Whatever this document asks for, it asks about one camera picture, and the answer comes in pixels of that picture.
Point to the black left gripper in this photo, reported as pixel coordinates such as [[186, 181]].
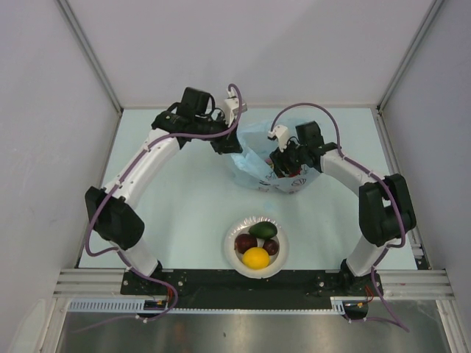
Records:
[[228, 143]]

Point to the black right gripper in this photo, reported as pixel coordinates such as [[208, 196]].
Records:
[[278, 158]]

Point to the light blue plastic bag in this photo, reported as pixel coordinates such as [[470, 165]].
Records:
[[253, 168]]

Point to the dark green fake avocado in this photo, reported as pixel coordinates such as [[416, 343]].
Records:
[[263, 230]]

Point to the dark red fake plum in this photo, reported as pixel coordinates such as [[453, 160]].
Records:
[[244, 242]]

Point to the small dark red plum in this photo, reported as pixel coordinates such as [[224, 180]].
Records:
[[271, 246]]

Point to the yellow fake lemon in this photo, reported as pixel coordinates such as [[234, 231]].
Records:
[[256, 258]]

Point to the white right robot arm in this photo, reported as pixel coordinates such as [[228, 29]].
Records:
[[385, 210]]

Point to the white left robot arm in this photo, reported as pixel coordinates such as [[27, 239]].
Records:
[[111, 208]]

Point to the white paper plate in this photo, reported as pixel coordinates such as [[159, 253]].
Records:
[[277, 262]]

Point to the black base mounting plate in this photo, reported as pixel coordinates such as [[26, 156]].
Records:
[[225, 289]]

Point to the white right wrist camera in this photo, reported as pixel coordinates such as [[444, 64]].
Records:
[[281, 134]]

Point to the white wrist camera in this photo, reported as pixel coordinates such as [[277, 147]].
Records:
[[231, 108], [281, 134]]

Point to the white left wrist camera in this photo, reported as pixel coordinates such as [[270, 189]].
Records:
[[231, 108]]

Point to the white slotted cable duct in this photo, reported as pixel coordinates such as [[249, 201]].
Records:
[[117, 305]]

